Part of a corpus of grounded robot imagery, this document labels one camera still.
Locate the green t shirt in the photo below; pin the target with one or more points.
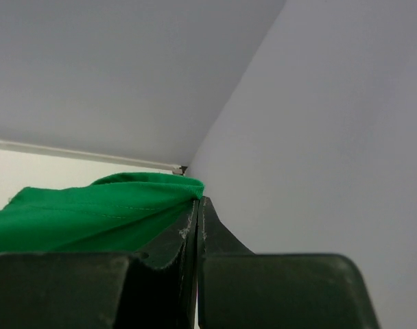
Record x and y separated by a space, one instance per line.
120 212

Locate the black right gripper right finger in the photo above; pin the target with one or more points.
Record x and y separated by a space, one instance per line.
240 289

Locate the aluminium table edge rail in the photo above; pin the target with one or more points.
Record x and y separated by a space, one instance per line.
176 169

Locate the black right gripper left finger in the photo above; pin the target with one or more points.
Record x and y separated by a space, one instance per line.
151 287

